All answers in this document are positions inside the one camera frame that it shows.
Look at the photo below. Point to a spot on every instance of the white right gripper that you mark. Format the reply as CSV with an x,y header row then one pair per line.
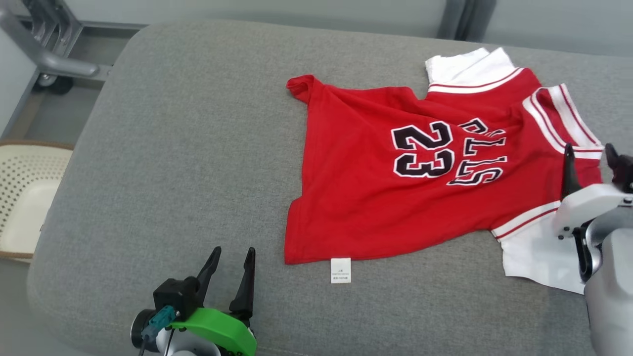
x,y
588,205

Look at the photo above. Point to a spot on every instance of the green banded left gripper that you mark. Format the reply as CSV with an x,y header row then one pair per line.
x,y
222,329

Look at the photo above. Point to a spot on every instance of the red basketball jersey number 23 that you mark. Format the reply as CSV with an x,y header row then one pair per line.
x,y
356,198

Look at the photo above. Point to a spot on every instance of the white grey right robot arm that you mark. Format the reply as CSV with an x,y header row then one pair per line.
x,y
613,287

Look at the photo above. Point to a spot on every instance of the grey fabric ottoman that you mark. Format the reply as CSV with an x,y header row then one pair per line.
x,y
198,148

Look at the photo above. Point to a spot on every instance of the grey upright posts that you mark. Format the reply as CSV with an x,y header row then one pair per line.
x,y
467,20

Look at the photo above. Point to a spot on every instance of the cream perforated laundry basket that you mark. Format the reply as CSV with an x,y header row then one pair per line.
x,y
24,207

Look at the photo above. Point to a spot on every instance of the black caster wheel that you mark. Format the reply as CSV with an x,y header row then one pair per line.
x,y
54,85

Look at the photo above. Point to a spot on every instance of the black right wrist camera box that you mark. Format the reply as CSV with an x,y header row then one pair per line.
x,y
625,173

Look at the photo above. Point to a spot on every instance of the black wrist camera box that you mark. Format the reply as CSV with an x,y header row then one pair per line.
x,y
625,173
173,296

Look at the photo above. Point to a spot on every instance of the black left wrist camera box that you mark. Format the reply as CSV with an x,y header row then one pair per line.
x,y
173,296

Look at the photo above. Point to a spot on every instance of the grey metal stand frame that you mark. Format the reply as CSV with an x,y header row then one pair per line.
x,y
44,44

